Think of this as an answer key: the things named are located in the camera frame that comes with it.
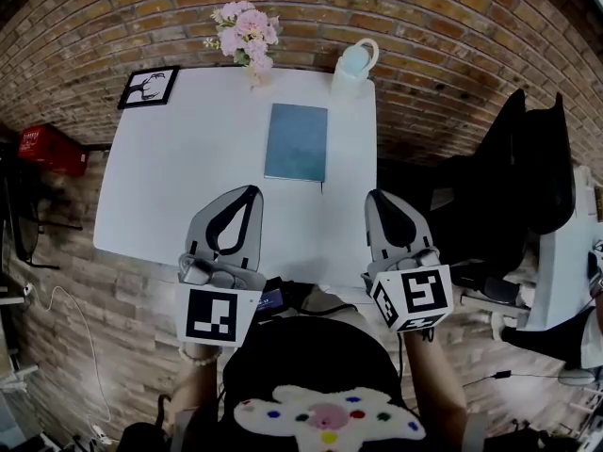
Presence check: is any pink flower bouquet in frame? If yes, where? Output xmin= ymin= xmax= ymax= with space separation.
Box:
xmin=203 ymin=0 xmax=282 ymax=89

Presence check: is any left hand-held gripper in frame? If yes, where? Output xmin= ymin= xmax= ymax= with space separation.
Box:
xmin=176 ymin=185 xmax=269 ymax=348

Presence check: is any black floor cable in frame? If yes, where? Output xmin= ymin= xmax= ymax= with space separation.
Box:
xmin=463 ymin=369 xmax=569 ymax=387

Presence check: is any white side desk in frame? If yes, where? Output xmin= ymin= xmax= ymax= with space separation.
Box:
xmin=524 ymin=164 xmax=603 ymax=334

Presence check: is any person's right forearm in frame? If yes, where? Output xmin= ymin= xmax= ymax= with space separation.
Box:
xmin=403 ymin=329 xmax=468 ymax=430

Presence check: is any black device with blue screen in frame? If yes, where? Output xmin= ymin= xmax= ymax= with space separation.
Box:
xmin=255 ymin=275 xmax=305 ymax=322

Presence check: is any black office chair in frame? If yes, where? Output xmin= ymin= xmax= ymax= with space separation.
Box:
xmin=423 ymin=87 xmax=579 ymax=320

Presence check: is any red box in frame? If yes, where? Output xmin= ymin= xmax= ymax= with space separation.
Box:
xmin=17 ymin=124 xmax=91 ymax=179

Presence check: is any black framed picture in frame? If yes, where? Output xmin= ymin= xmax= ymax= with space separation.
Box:
xmin=116 ymin=65 xmax=182 ymax=111

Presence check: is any blue notebook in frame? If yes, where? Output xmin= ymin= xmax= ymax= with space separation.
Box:
xmin=263 ymin=102 xmax=330 ymax=195

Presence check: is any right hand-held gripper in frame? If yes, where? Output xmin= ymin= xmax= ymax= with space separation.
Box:
xmin=361 ymin=187 xmax=455 ymax=334

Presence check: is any white cable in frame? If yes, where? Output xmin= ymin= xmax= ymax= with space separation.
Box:
xmin=22 ymin=282 xmax=115 ymax=444

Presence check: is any white bead bracelet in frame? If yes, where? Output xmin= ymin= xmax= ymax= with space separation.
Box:
xmin=178 ymin=344 xmax=222 ymax=367

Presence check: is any white jug with handle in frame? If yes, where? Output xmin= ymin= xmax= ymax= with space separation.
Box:
xmin=329 ymin=38 xmax=381 ymax=99

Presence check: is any black metal stand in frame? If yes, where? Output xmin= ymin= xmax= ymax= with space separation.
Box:
xmin=0 ymin=155 xmax=84 ymax=271

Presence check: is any person's left forearm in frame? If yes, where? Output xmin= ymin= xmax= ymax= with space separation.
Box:
xmin=170 ymin=344 xmax=225 ymax=442

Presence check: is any person's black top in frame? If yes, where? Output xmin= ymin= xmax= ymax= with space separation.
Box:
xmin=116 ymin=315 xmax=428 ymax=452

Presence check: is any white fluffy dotted patch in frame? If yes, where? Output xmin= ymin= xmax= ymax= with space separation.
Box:
xmin=233 ymin=384 xmax=427 ymax=452

